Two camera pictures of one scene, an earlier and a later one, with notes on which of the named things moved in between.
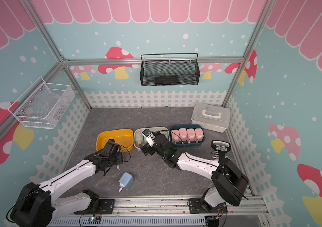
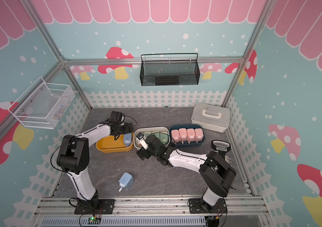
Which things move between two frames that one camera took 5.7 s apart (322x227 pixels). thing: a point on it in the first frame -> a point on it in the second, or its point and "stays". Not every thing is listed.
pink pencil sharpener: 199,135 stays
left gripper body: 117,159 -> 123,128
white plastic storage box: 163,130 stays
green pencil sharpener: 165,133 stays
